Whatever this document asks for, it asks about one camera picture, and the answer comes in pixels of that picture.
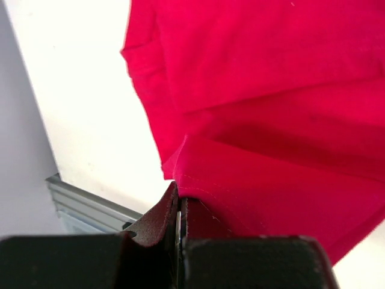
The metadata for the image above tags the crimson pink t shirt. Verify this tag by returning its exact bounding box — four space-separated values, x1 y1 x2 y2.
122 1 384 263

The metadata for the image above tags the aluminium mounting rail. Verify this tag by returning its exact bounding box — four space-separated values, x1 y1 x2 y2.
46 174 142 234

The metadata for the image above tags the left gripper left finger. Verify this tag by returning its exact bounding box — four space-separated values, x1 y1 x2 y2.
1 182 178 288

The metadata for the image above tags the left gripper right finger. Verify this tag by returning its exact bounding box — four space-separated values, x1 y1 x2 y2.
179 199 336 288

